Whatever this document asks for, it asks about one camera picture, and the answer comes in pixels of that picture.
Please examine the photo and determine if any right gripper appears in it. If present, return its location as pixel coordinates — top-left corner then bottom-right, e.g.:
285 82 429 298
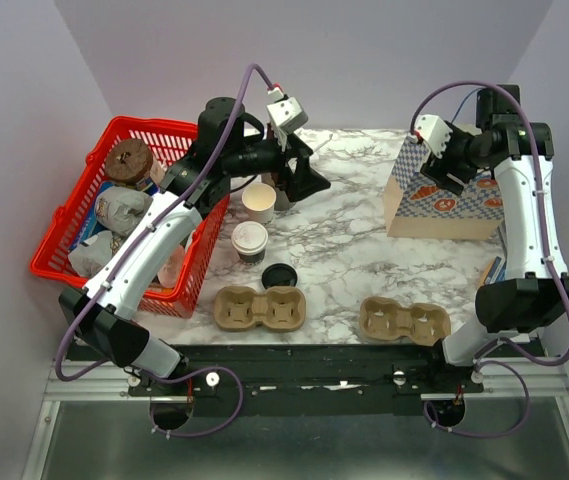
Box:
419 119 488 197

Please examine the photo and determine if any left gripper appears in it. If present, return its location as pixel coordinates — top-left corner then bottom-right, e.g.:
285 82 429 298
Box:
224 127 331 202

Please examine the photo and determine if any blue checkered paper bag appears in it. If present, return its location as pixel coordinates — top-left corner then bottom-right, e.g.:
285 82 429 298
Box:
383 140 504 240

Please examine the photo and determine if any white plastic cup lid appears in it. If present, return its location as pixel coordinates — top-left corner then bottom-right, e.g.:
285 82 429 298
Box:
231 221 268 255

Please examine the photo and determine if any black plastic cup lid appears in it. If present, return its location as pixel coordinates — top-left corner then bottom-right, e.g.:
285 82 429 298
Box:
261 263 298 289

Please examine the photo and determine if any black paper coffee cup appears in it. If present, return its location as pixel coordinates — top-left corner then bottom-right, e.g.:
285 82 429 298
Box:
237 248 266 264

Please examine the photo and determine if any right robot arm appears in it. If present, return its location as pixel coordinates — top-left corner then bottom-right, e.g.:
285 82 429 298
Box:
409 82 569 392

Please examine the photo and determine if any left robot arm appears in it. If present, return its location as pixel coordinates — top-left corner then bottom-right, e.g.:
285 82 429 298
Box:
55 89 330 395

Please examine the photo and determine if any grey straw holder cup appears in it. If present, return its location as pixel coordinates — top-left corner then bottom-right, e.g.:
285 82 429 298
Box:
261 173 296 212

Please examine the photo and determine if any cardboard cup carrier tray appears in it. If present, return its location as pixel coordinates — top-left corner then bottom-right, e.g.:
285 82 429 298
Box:
213 286 306 333

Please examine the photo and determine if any red blue drink can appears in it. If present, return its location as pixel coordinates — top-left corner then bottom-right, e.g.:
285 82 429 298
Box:
135 158 165 195

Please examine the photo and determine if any black ice cream tub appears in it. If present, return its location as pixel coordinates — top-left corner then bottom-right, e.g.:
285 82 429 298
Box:
157 245 186 289

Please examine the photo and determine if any brown round bread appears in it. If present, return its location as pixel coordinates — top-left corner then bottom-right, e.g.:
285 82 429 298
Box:
104 138 154 191

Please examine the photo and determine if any red plastic basket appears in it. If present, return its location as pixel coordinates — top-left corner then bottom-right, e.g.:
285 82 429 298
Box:
30 116 230 318

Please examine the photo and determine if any grey paper food bag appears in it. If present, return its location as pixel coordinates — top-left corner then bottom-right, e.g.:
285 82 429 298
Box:
94 186 152 236

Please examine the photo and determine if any white printed food bag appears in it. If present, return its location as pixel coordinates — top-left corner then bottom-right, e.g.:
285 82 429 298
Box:
68 230 126 278

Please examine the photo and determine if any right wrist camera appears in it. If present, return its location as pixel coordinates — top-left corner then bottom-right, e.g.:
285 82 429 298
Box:
412 114 453 158

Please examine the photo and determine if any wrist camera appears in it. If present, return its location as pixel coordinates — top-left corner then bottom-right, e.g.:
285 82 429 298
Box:
412 114 453 158
267 97 308 135

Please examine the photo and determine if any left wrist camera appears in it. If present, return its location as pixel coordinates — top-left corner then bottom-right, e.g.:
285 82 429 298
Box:
267 97 308 135

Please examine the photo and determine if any blue thin wire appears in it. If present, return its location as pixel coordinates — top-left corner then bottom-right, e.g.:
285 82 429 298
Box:
451 88 483 124

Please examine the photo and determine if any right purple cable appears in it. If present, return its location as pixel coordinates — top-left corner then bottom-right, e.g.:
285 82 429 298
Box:
413 82 569 439

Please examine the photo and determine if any purple cable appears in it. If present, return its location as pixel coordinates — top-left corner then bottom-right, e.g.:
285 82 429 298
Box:
52 63 283 439
413 82 569 439

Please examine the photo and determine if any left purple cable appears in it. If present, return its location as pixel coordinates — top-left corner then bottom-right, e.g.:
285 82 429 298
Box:
52 63 283 439

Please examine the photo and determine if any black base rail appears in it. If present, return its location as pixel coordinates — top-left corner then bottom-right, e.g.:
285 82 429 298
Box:
66 342 530 419

